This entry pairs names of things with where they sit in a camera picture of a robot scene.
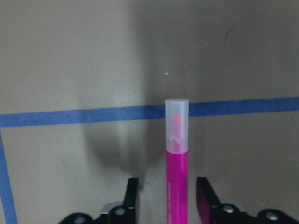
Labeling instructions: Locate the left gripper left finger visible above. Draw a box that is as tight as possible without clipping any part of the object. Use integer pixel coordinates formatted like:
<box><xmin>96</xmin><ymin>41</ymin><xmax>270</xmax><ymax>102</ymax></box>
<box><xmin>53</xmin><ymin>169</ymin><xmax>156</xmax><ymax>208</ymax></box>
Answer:
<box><xmin>60</xmin><ymin>177</ymin><xmax>139</xmax><ymax>224</ymax></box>

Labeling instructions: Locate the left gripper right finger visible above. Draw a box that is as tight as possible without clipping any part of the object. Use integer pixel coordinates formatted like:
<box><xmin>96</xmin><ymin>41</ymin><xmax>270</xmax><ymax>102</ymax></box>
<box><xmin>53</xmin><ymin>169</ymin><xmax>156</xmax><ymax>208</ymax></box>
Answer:
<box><xmin>196</xmin><ymin>177</ymin><xmax>298</xmax><ymax>224</ymax></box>

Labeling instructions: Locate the pink highlighter pen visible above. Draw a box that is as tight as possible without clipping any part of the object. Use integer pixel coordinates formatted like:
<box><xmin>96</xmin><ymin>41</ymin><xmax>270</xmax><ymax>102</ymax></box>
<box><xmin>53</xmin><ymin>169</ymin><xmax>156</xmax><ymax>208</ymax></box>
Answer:
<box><xmin>165</xmin><ymin>99</ymin><xmax>189</xmax><ymax>224</ymax></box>

